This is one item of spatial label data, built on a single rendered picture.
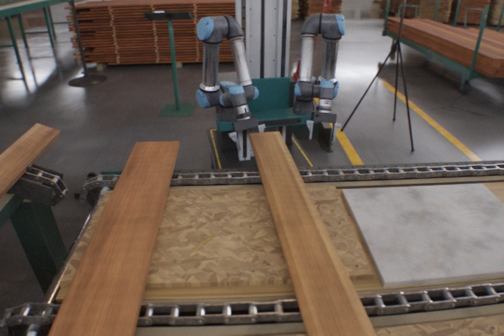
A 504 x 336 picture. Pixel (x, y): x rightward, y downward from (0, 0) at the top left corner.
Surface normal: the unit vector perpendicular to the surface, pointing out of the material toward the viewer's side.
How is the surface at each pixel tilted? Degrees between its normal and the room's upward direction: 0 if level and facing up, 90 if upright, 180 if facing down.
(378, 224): 0
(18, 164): 22
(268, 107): 90
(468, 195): 0
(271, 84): 90
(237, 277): 0
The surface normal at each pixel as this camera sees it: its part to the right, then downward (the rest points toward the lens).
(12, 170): 0.37, -0.83
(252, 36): 0.21, 0.46
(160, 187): 0.00, -0.88
